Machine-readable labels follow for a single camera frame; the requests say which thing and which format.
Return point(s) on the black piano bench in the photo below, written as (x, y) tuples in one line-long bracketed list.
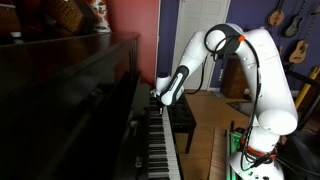
[(181, 116)]

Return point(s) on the black upright post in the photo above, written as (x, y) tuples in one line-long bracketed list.
[(232, 126)]

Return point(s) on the woven basket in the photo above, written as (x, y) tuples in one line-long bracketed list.
[(65, 15)]

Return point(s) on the yellow pole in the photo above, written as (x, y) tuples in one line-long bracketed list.
[(306, 86)]

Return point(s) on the wooden table board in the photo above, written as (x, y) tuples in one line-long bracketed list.
[(218, 156)]

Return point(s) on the black upright piano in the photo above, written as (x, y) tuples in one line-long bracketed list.
[(66, 100)]

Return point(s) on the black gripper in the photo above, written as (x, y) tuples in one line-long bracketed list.
[(160, 102)]

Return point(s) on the small wooden ukulele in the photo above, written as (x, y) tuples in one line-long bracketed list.
[(299, 51)]

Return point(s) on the floral patterned vase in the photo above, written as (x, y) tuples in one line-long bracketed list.
[(101, 16)]

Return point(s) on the dark electric guitar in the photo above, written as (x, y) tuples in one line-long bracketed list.
[(293, 26)]

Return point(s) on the brown wooden cabinet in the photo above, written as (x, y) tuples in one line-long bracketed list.
[(235, 78)]

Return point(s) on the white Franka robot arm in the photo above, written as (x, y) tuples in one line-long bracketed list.
[(273, 100)]

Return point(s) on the white panel door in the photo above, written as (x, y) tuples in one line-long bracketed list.
[(196, 16)]

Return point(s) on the dark floor mat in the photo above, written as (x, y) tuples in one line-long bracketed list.
[(240, 108)]

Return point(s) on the black stand frame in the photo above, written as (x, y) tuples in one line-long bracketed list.
[(308, 110)]

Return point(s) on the aluminium frame rail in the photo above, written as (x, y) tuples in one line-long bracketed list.
[(229, 156)]

